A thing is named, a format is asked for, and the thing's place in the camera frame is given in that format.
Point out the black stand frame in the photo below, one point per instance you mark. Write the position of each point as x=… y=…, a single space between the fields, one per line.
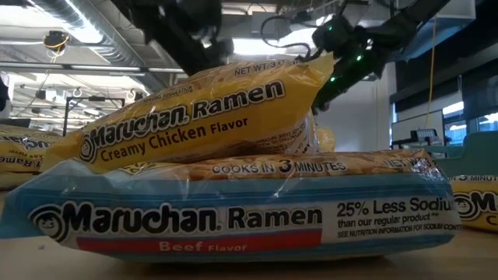
x=93 y=98

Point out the yellow creamy chicken ramen pack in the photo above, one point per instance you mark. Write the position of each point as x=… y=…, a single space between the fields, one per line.
x=478 y=210
x=23 y=134
x=19 y=167
x=233 y=128

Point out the black pegboard rack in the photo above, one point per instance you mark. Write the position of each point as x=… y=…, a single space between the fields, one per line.
x=426 y=136

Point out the blue beef ramen pack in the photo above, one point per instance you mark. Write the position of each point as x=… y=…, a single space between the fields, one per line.
x=233 y=194

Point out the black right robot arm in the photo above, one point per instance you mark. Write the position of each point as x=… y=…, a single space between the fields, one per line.
x=389 y=27

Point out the teal plastic bin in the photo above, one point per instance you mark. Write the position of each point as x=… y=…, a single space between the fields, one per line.
x=478 y=155

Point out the white whiteboard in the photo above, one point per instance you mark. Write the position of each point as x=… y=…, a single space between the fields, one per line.
x=404 y=128

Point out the white ceiling air unit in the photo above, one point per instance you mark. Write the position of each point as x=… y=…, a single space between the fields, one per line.
x=459 y=23

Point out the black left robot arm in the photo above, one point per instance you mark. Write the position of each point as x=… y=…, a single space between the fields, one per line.
x=183 y=39

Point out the silver ventilation duct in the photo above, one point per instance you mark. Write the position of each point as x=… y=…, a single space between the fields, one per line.
x=116 y=43

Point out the long ceiling light bar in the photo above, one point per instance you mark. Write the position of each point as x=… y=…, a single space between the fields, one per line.
x=97 y=68

